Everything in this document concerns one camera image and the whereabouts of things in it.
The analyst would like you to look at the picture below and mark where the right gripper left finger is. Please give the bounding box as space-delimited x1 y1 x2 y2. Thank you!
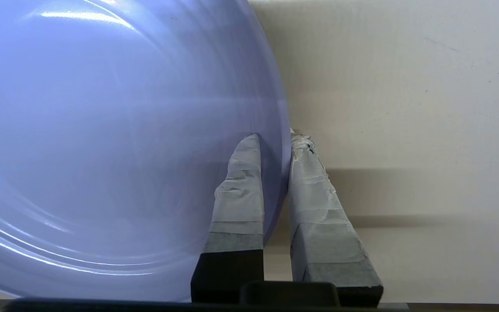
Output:
191 133 265 303

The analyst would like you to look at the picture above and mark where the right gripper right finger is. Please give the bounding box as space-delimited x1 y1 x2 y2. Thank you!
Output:
288 129 384 307

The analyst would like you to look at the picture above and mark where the blue plastic plate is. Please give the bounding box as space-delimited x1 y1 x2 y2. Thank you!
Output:
0 0 292 303

